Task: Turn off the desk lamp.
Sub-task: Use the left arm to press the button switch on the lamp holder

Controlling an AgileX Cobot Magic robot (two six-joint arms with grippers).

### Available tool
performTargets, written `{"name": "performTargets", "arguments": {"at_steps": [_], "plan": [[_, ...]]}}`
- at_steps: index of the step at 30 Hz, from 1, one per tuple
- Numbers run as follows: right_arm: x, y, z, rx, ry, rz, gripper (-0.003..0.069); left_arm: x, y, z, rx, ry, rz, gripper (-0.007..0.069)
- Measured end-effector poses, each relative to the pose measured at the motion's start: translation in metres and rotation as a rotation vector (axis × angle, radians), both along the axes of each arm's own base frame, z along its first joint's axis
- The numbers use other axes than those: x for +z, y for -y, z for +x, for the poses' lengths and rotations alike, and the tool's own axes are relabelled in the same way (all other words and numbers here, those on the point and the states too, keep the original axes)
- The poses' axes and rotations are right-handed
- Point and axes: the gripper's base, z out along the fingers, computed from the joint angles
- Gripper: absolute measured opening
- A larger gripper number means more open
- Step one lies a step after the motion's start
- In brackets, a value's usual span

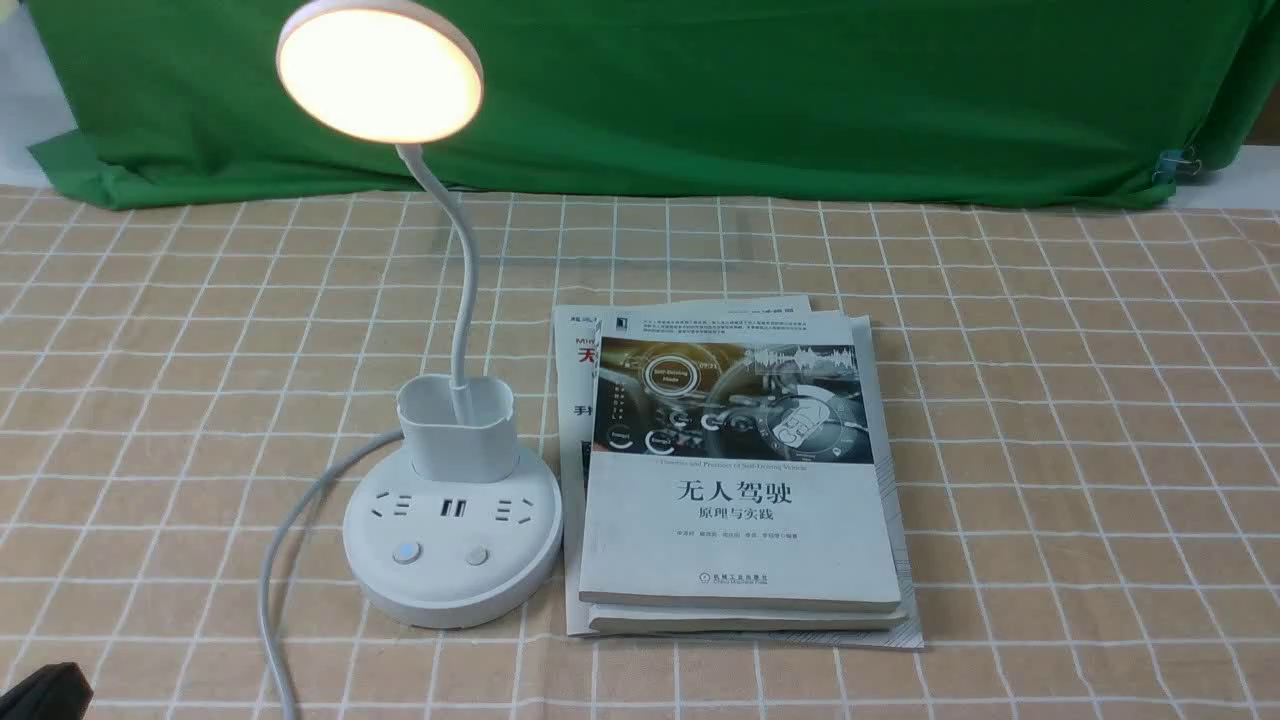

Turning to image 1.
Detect green backdrop cloth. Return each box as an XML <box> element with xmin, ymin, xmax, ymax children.
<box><xmin>27</xmin><ymin>1</ymin><xmax>1277</xmax><ymax>209</ymax></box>

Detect middle white book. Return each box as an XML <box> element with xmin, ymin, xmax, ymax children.
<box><xmin>579</xmin><ymin>311</ymin><xmax>905</xmax><ymax>633</ymax></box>

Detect bottom thin magazine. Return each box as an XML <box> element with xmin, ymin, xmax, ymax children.
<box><xmin>552</xmin><ymin>305</ymin><xmax>925</xmax><ymax>651</ymax></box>

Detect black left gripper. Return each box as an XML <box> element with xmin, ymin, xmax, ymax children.
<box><xmin>1</xmin><ymin>662</ymin><xmax>93</xmax><ymax>720</ymax></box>

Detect white lamp power cable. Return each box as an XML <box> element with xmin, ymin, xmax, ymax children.
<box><xmin>259</xmin><ymin>430</ymin><xmax>406</xmax><ymax>720</ymax></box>

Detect checkered beige tablecloth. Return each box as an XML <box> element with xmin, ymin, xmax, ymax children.
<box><xmin>1</xmin><ymin>187</ymin><xmax>1279</xmax><ymax>719</ymax></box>

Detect top white book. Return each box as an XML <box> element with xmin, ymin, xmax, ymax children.
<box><xmin>579</xmin><ymin>337</ymin><xmax>902</xmax><ymax>612</ymax></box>

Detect white desk lamp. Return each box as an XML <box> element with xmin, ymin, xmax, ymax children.
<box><xmin>275</xmin><ymin>1</ymin><xmax>563</xmax><ymax>629</ymax></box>

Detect blue binder clip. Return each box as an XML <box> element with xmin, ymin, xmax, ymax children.
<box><xmin>1151</xmin><ymin>147</ymin><xmax>1203</xmax><ymax>184</ymax></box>

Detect white book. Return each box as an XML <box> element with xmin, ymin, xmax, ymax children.
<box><xmin>579</xmin><ymin>337</ymin><xmax>902</xmax><ymax>612</ymax></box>
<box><xmin>579</xmin><ymin>311</ymin><xmax>905</xmax><ymax>633</ymax></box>

